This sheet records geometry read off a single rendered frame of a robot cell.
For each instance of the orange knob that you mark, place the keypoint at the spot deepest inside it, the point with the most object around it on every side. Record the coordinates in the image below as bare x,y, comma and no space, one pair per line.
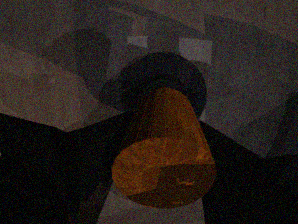
164,160

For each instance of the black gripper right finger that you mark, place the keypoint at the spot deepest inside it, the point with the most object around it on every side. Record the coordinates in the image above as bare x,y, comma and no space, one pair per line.
244,181

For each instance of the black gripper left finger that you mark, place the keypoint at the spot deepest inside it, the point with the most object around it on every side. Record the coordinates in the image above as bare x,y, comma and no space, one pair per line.
79,161

